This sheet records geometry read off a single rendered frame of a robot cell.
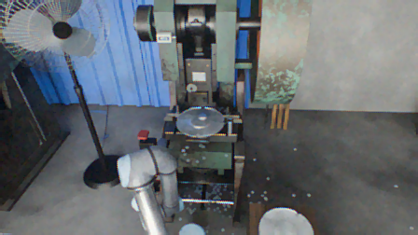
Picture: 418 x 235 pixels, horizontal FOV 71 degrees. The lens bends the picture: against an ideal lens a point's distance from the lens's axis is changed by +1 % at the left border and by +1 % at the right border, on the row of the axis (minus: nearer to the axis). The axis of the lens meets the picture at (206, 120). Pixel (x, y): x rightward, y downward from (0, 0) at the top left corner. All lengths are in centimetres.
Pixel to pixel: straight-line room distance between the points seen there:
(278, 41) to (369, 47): 200
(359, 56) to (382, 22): 33
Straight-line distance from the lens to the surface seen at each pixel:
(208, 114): 181
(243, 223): 218
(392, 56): 326
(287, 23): 120
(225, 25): 146
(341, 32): 299
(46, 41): 191
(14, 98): 274
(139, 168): 118
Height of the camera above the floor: 185
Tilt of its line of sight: 37 degrees down
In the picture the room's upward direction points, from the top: 2 degrees counter-clockwise
